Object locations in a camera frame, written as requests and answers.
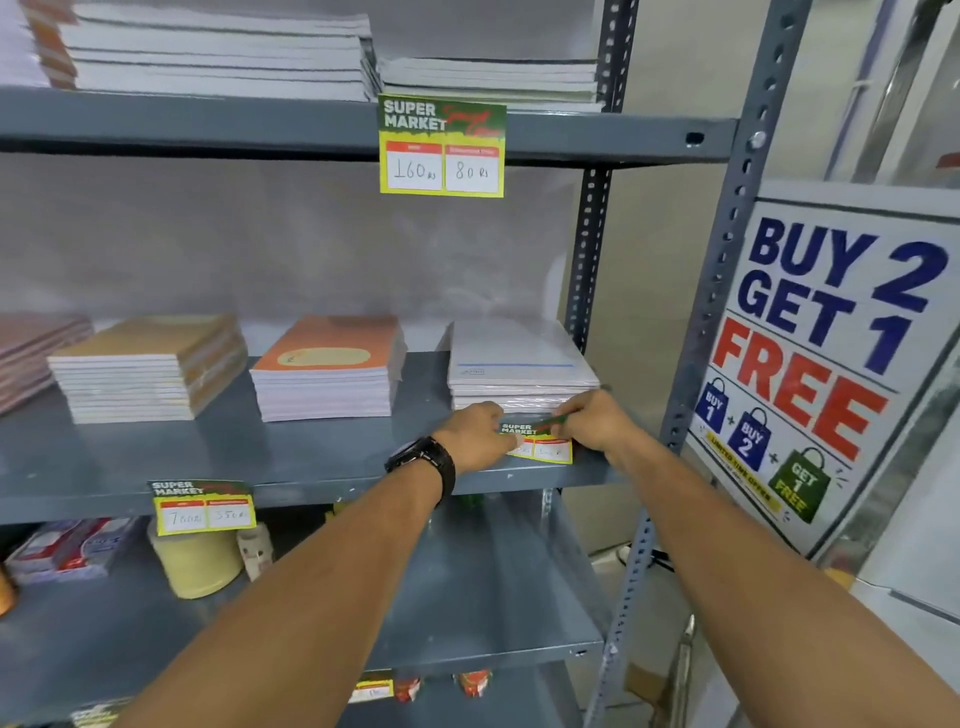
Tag person's right hand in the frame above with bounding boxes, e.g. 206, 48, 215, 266
546, 389, 646, 461

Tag person's left hand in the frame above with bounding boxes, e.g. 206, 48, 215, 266
431, 401, 524, 478

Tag small yellow green price tag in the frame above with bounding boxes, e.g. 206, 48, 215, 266
498, 416, 576, 467

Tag person's right forearm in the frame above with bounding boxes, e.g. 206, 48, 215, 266
603, 431, 960, 728

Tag person's left forearm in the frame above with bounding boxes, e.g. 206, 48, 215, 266
112, 471, 447, 728

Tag black wristwatch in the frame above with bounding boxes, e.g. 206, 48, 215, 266
384, 435, 458, 508

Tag stack of white-covered notebooks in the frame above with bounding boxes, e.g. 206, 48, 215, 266
447, 318, 602, 413

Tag stack of orange-covered notebooks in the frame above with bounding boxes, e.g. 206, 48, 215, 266
249, 315, 409, 423

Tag grey metal shelving rack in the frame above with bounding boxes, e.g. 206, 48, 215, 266
0, 0, 816, 728

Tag white promotional poster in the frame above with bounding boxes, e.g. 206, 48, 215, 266
685, 179, 960, 561

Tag small white bottle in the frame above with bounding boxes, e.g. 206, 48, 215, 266
236, 522, 276, 583

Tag large yellow green price tag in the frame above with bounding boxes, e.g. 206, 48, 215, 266
378, 93, 508, 199

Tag cream tape roll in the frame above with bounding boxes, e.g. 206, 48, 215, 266
147, 517, 246, 600

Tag short stack of grey notebooks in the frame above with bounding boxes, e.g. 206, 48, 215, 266
362, 55, 606, 114

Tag stack of tan-covered notebooks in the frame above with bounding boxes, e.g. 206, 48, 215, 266
46, 314, 249, 426

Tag red and white packets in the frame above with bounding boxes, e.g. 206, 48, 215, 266
3, 516, 141, 587

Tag stack of reddish-brown notebooks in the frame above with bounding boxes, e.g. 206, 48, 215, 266
0, 312, 96, 417

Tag tall stack of grey notebooks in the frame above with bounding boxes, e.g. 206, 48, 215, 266
21, 0, 374, 103

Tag green shelf label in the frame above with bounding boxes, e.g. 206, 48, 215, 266
70, 700, 133, 728

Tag stack of pale notebooks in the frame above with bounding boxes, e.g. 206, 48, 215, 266
0, 0, 52, 89

